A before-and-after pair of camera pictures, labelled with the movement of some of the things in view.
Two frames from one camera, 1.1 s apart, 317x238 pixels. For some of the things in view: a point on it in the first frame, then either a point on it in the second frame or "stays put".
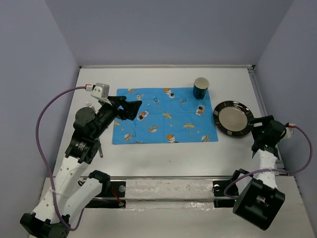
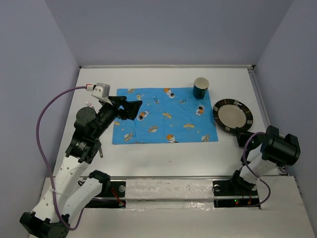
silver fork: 89,105 stays put
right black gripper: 263,120 → 242,134
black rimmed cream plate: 233,118 stays put
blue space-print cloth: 166,115 stays put
